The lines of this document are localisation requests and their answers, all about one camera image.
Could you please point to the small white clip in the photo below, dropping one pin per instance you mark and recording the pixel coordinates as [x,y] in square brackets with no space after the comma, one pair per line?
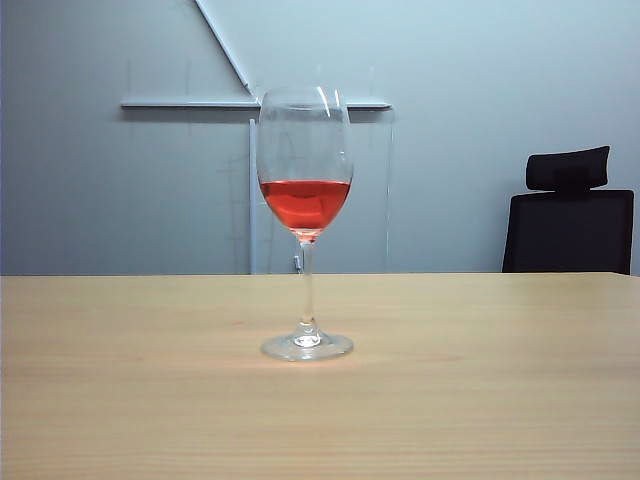
[297,262]

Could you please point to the white vertical post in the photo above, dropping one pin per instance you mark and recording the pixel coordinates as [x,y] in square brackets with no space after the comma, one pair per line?
[253,225]

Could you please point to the black office chair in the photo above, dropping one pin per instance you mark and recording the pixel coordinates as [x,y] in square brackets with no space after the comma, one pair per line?
[567,230]

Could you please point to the white horizontal wall bar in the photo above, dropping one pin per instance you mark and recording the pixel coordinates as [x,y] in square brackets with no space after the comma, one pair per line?
[190,104]

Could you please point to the wine goblet with red liquid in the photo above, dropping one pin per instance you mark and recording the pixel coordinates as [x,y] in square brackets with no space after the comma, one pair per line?
[306,205]

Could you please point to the white diagonal wall bar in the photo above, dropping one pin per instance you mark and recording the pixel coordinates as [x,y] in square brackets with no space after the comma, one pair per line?
[220,37]

